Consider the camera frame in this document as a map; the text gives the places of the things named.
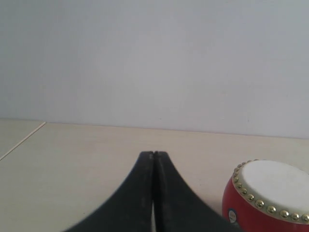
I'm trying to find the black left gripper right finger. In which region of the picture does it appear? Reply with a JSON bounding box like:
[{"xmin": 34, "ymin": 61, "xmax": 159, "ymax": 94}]
[{"xmin": 153, "ymin": 151, "xmax": 241, "ymax": 232}]

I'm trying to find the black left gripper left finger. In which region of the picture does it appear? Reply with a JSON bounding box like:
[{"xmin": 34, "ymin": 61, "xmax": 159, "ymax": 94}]
[{"xmin": 67, "ymin": 151, "xmax": 154, "ymax": 232}]

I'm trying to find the red small drum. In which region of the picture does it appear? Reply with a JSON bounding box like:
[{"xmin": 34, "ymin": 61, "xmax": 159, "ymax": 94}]
[{"xmin": 222, "ymin": 159, "xmax": 309, "ymax": 232}]

